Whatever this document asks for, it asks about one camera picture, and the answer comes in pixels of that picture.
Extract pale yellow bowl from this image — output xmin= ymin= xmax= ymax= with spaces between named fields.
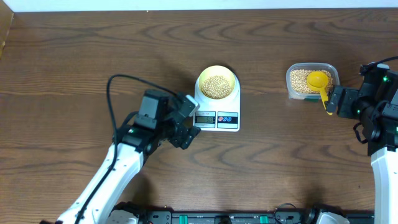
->
xmin=196 ymin=65 xmax=239 ymax=100

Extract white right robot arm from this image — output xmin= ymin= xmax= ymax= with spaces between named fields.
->
xmin=326 ymin=62 xmax=397 ymax=223

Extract soybeans in bowl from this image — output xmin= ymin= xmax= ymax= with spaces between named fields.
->
xmin=201 ymin=75 xmax=233 ymax=100

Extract yellow measuring scoop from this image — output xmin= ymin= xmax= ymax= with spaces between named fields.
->
xmin=307 ymin=71 xmax=329 ymax=110

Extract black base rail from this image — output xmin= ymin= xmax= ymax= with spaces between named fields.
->
xmin=105 ymin=202 xmax=376 ymax=224

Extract clear plastic container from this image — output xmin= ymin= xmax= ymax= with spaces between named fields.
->
xmin=286 ymin=63 xmax=340 ymax=100

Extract green tape strip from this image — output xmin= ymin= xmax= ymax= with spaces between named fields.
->
xmin=304 ymin=98 xmax=320 ymax=103

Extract white digital kitchen scale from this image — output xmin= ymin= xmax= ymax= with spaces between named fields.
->
xmin=193 ymin=82 xmax=241 ymax=132

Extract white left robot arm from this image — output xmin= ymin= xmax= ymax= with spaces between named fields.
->
xmin=56 ymin=90 xmax=200 ymax=223

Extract soybeans in container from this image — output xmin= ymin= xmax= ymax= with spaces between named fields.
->
xmin=290 ymin=69 xmax=333 ymax=94

